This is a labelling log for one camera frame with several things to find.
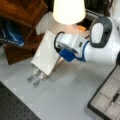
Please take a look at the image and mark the black pen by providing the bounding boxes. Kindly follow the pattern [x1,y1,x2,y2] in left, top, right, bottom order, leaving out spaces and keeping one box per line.
[111,93,120,105]

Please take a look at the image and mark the white lamp shade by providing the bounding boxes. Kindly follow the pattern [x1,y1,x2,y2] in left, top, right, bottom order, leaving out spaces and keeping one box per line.
[53,0,86,25]

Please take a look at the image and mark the brown wooden shelf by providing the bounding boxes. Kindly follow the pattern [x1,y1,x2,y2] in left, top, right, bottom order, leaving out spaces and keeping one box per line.
[0,0,48,65]

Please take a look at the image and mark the blue and white gripper body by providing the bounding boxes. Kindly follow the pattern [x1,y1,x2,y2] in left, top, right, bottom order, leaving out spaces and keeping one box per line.
[54,31,88,62]

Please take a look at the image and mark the white spiral notebook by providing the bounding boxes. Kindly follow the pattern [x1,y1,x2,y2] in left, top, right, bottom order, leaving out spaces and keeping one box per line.
[31,31,60,75]

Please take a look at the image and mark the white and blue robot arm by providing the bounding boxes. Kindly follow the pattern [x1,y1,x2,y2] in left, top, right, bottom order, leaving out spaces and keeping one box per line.
[54,16,120,65]

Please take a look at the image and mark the metal binder clips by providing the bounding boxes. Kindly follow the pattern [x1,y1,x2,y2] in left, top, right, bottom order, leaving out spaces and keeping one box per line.
[27,67,45,87]

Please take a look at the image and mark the grey compartment tray box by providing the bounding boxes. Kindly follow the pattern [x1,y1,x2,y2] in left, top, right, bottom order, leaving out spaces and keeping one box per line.
[87,66,120,120]

